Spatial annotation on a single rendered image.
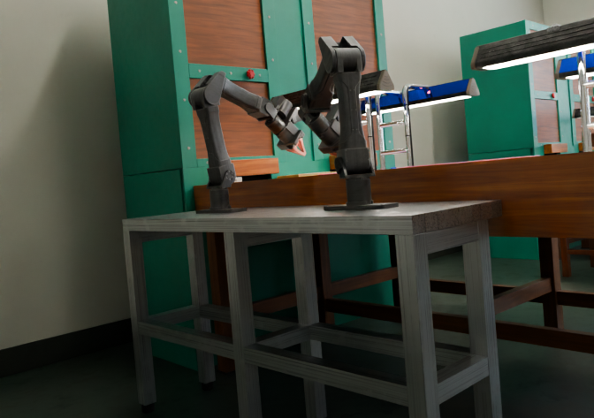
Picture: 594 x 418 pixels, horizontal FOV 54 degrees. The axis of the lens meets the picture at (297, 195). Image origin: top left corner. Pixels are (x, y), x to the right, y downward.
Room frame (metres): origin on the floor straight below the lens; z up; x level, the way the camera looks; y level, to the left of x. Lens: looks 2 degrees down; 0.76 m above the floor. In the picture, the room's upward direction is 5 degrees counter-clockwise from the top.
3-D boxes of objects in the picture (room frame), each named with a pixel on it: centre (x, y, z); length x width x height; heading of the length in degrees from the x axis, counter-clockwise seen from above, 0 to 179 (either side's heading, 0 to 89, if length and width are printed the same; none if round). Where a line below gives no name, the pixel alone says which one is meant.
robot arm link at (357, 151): (1.52, -0.15, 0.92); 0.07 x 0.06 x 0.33; 106
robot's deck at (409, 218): (1.89, -0.13, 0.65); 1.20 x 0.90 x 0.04; 44
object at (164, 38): (3.04, 0.13, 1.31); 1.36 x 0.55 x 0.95; 132
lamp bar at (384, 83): (2.28, -0.14, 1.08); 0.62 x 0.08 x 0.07; 42
